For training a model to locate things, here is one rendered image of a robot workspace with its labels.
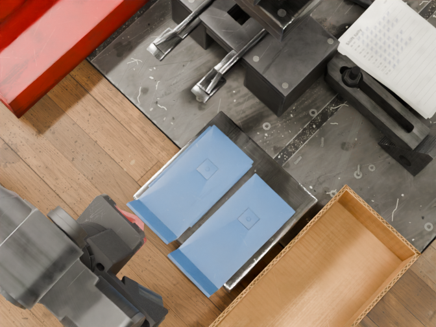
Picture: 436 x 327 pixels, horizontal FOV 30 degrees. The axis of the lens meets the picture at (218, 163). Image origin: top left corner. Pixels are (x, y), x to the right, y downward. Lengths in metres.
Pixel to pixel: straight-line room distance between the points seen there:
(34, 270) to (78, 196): 0.37
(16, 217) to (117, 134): 0.40
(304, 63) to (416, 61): 0.15
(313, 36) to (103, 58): 0.28
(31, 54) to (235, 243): 0.37
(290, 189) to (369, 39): 0.22
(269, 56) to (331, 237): 0.24
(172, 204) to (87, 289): 0.30
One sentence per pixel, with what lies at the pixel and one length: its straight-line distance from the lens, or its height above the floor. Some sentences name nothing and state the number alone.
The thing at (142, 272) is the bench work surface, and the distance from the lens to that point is 1.03.
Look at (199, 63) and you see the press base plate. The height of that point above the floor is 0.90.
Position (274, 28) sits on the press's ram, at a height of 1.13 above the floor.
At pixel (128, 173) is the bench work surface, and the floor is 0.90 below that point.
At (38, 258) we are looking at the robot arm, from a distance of 0.69.
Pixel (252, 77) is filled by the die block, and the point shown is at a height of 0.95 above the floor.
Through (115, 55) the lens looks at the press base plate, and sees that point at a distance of 1.10.
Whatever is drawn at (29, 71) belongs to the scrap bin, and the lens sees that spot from 1.11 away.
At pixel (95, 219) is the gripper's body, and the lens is 0.86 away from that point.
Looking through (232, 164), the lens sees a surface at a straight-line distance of 1.03.
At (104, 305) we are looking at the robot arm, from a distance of 0.74.
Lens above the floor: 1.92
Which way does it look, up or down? 75 degrees down
